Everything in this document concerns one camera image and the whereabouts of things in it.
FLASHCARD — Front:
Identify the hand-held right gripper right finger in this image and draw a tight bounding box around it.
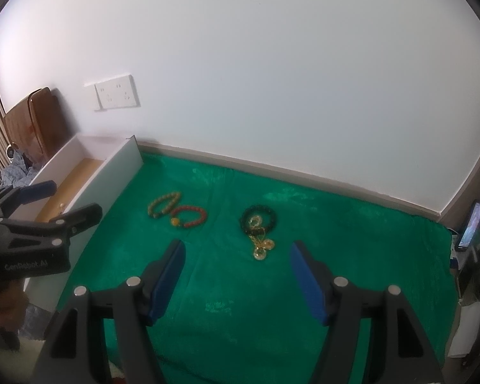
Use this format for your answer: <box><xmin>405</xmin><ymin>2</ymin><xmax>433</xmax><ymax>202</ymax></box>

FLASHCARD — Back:
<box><xmin>290</xmin><ymin>241</ymin><xmax>444</xmax><ymax>384</ymax></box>

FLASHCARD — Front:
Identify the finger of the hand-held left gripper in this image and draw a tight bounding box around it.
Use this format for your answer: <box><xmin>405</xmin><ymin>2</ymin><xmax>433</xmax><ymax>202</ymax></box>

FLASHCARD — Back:
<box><xmin>0</xmin><ymin>203</ymin><xmax>103</xmax><ymax>257</ymax></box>
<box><xmin>0</xmin><ymin>180</ymin><xmax>58</xmax><ymax>220</ymax></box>

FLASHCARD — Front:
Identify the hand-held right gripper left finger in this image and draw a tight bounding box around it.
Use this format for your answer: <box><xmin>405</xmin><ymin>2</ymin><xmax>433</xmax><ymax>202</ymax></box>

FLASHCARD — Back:
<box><xmin>36</xmin><ymin>239</ymin><xmax>187</xmax><ymax>384</ymax></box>

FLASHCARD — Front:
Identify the white drawer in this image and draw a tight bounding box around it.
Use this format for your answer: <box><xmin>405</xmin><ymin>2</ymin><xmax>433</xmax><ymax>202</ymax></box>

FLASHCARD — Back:
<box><xmin>22</xmin><ymin>134</ymin><xmax>144</xmax><ymax>313</ymax></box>

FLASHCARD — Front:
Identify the red bead bracelet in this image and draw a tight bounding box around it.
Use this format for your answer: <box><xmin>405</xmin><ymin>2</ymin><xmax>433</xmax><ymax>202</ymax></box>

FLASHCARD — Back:
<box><xmin>170</xmin><ymin>206</ymin><xmax>206</xmax><ymax>228</ymax></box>

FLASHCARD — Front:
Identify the gold chain necklace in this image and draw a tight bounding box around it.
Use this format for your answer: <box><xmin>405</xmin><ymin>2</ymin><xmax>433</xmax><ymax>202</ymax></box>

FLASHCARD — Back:
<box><xmin>248</xmin><ymin>216</ymin><xmax>276</xmax><ymax>260</ymax></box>

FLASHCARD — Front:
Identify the tan bead bracelet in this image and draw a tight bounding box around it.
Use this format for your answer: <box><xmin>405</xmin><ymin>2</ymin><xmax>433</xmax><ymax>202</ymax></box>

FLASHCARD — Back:
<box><xmin>147</xmin><ymin>192</ymin><xmax>182</xmax><ymax>219</ymax></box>

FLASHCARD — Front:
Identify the black bead bracelet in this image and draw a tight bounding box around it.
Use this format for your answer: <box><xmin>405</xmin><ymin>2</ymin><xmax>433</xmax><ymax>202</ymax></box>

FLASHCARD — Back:
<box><xmin>240</xmin><ymin>205</ymin><xmax>278</xmax><ymax>236</ymax></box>

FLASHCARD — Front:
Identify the person's left hand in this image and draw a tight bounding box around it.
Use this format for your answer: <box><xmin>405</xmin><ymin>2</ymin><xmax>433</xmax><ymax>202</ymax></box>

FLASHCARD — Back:
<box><xmin>0</xmin><ymin>278</ymin><xmax>29</xmax><ymax>329</ymax></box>

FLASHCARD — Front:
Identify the blue grey patterned bedding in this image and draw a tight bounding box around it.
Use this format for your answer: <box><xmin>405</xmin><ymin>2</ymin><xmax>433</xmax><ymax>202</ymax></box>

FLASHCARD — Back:
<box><xmin>0</xmin><ymin>150</ymin><xmax>41</xmax><ymax>188</ymax></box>

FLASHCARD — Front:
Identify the green cloth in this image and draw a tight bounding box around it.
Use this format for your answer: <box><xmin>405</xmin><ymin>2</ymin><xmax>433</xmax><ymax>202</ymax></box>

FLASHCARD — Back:
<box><xmin>56</xmin><ymin>144</ymin><xmax>459</xmax><ymax>384</ymax></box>

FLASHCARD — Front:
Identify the white paper bag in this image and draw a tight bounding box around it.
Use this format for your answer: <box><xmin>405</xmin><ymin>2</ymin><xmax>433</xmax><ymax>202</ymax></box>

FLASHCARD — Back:
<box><xmin>448</xmin><ymin>302</ymin><xmax>480</xmax><ymax>358</ymax></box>

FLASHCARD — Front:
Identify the black box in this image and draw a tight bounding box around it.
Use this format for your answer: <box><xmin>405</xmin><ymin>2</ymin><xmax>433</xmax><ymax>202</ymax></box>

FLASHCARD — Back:
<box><xmin>458</xmin><ymin>248</ymin><xmax>480</xmax><ymax>300</ymax></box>

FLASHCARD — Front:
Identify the black smartphone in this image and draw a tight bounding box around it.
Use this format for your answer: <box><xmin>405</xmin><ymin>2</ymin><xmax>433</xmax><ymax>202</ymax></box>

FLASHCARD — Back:
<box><xmin>455</xmin><ymin>201</ymin><xmax>480</xmax><ymax>252</ymax></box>

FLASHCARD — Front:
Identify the white blank wall plate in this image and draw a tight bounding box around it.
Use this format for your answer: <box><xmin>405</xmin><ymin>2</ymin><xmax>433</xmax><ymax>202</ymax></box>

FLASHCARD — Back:
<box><xmin>83</xmin><ymin>82</ymin><xmax>102</xmax><ymax>112</ymax></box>

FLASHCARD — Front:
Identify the white wall socket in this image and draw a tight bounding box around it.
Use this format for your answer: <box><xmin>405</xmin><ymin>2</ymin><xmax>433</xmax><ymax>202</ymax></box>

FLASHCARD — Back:
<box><xmin>95</xmin><ymin>74</ymin><xmax>139</xmax><ymax>109</ymax></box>

